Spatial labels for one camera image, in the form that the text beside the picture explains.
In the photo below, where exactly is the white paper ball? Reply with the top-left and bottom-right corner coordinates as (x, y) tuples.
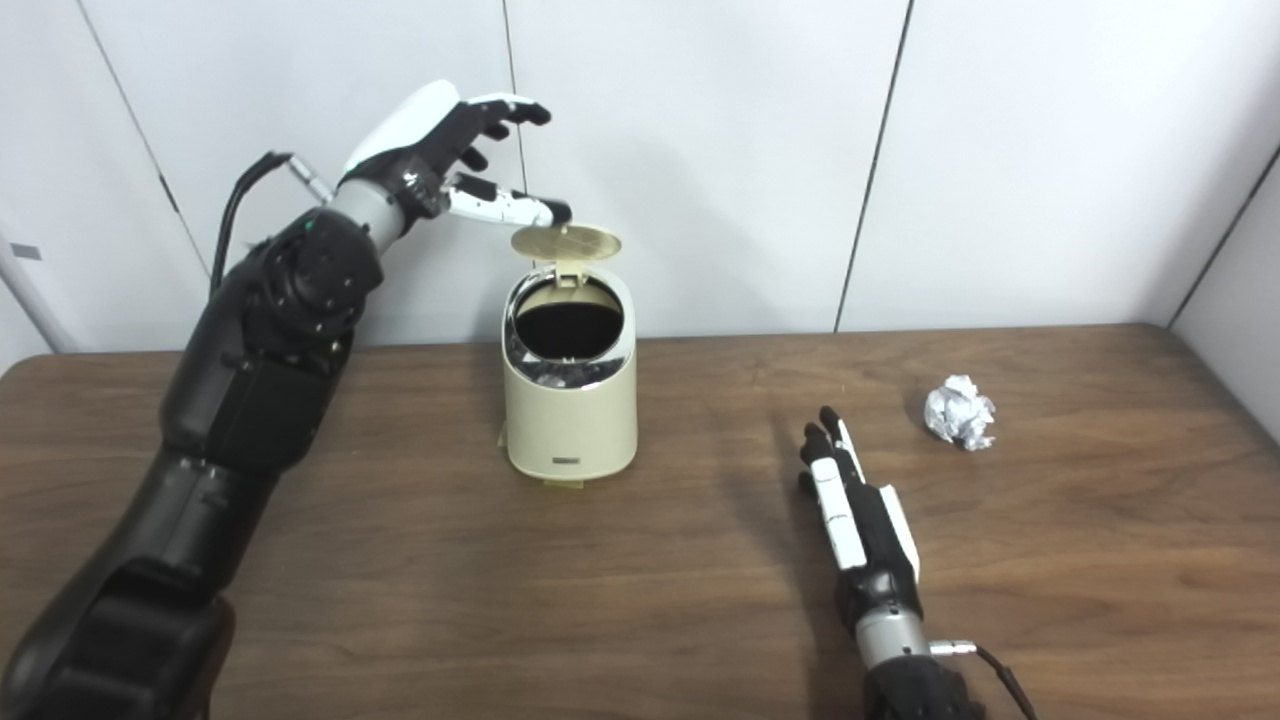
(922, 374), (998, 452)

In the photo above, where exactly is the round cream bin lid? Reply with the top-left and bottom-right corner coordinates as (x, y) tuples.
(510, 222), (623, 291)

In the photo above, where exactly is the cream-colored bin body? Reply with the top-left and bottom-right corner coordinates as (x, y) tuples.
(500, 265), (639, 483)

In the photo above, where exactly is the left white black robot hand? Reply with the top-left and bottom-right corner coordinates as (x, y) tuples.
(338, 80), (573, 229)

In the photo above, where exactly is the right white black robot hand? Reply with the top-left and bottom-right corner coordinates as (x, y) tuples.
(797, 405), (923, 633)

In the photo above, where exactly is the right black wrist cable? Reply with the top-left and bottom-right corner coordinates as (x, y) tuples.
(930, 640), (1036, 720)

